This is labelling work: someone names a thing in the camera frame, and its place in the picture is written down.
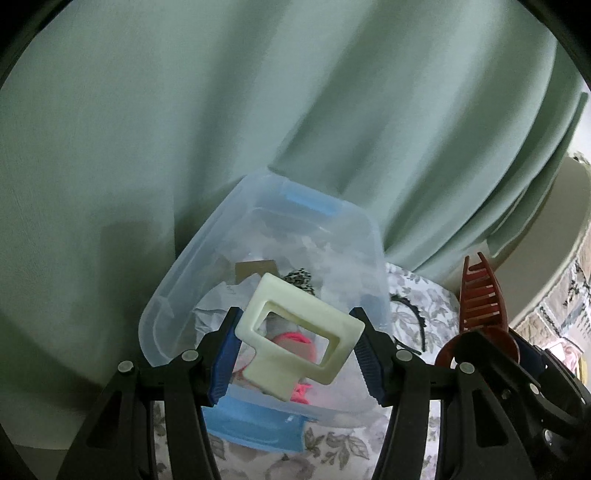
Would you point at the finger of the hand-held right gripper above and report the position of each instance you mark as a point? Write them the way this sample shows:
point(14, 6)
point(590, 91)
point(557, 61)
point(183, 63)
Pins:
point(526, 355)
point(494, 360)

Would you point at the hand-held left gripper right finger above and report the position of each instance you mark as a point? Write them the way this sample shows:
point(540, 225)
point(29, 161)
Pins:
point(371, 369)

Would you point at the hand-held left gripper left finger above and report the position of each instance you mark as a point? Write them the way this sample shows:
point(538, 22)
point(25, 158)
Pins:
point(224, 360)

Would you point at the white paper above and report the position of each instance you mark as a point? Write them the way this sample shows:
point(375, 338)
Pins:
point(217, 300)

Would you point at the dark red hair claw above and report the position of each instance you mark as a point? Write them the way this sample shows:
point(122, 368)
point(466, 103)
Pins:
point(480, 300)

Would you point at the cream rectangular hair clip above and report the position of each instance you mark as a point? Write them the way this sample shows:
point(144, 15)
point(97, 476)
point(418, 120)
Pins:
point(286, 295)

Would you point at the brown packing tape roll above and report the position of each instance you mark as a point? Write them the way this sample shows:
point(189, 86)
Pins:
point(256, 269)

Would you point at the translucent plastic storage container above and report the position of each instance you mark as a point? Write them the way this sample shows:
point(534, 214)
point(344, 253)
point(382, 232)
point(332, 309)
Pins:
point(194, 258)

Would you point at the leopard print scrunchie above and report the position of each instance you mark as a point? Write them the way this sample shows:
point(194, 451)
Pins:
point(300, 278)

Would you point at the black headband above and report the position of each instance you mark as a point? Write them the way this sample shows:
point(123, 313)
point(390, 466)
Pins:
point(421, 323)

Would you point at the beige quilted blanket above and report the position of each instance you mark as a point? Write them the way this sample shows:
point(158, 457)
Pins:
point(572, 295)

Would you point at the grey floral bed sheet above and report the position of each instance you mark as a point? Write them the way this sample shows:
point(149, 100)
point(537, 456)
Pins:
point(415, 286)

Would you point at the cream padded headboard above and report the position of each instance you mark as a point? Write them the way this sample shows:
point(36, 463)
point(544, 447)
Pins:
point(554, 230)

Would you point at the pale green curtain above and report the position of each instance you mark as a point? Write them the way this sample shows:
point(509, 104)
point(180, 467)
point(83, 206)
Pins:
point(231, 115)

